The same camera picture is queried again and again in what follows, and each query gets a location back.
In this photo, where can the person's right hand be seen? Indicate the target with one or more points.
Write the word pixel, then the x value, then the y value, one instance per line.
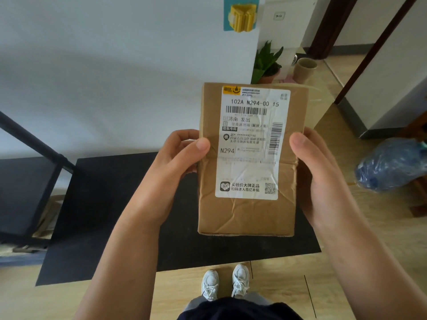
pixel 322 186

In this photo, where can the person's white sneaker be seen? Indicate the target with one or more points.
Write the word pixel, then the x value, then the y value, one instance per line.
pixel 210 284
pixel 241 279

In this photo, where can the person's right forearm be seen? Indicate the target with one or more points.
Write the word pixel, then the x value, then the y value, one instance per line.
pixel 363 269

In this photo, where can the person's left hand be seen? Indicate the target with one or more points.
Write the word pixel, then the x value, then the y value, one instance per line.
pixel 163 183

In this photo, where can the person's right thumb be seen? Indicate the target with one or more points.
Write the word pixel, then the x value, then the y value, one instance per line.
pixel 300 146

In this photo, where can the green potted plant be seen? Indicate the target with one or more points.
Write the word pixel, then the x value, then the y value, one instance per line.
pixel 265 63

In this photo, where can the dark brown door frame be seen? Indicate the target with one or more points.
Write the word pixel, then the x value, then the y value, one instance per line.
pixel 328 26
pixel 377 46

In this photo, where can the person's right white sneaker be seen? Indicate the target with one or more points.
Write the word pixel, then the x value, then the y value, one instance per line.
pixel 241 279

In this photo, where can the person's left white sneaker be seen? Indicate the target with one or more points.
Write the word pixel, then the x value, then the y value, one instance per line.
pixel 210 284

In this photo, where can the person's left forearm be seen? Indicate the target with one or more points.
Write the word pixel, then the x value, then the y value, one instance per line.
pixel 123 263

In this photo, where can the beige ceramic cup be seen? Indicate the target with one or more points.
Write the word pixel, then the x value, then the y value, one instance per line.
pixel 305 71

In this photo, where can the flat cardboard piece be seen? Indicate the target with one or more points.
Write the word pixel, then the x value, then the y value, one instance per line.
pixel 50 216

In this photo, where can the person's dark navy shirt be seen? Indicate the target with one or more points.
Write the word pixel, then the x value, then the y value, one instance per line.
pixel 240 311

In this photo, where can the brown cardboard parcel white label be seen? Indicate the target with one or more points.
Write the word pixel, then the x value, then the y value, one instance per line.
pixel 245 216

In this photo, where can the person's grey trousers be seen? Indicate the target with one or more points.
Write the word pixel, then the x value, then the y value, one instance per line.
pixel 258 298

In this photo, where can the black metal rack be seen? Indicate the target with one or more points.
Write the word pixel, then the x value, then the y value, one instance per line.
pixel 20 196

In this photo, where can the yellow plastic wall holder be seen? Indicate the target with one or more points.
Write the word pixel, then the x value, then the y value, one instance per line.
pixel 242 17

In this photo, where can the person's left thumb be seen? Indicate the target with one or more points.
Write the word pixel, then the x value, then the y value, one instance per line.
pixel 195 152

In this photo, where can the blue plastic bag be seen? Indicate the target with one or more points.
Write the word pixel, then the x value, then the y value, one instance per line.
pixel 388 164

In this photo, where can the black low table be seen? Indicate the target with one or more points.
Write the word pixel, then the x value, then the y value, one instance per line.
pixel 96 209

